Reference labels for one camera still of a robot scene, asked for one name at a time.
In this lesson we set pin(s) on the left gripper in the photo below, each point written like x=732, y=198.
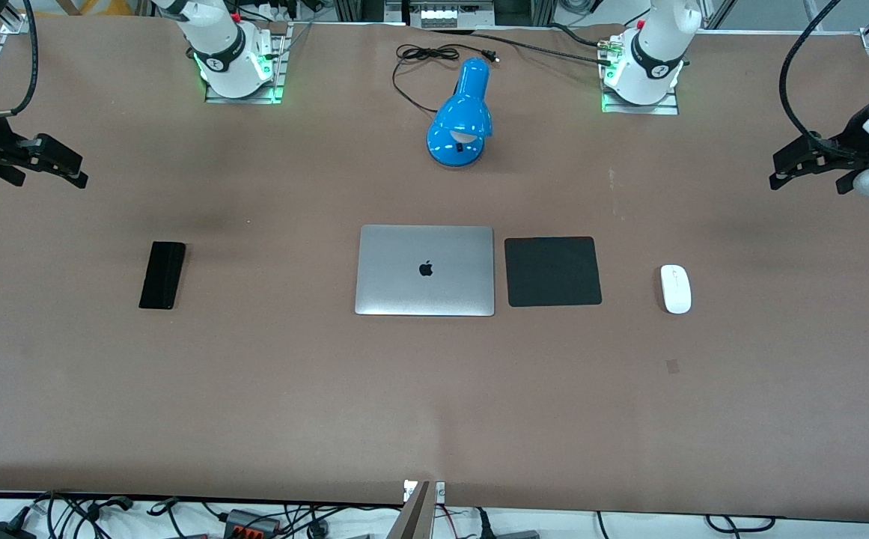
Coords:
x=850, y=144

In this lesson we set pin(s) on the black smartphone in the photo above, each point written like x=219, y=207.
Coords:
x=162, y=275

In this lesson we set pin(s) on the white computer mouse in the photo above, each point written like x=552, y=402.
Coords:
x=676, y=289

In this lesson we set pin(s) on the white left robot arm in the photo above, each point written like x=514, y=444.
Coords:
x=651, y=64

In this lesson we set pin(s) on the black square mouse pad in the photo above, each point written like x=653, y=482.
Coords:
x=552, y=271

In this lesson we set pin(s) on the blue desk lamp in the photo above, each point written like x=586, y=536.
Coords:
x=464, y=112

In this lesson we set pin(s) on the black power adapter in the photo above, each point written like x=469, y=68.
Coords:
x=7, y=531

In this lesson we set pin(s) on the white power strip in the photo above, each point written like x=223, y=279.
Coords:
x=445, y=15

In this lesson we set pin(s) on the silver closed laptop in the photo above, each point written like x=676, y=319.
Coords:
x=425, y=284

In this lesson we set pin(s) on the black orange connector block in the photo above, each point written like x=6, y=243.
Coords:
x=251, y=524

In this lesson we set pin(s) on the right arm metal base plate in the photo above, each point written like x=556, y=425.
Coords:
x=277, y=75

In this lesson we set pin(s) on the aluminium camera mount bar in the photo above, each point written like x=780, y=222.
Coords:
x=415, y=516

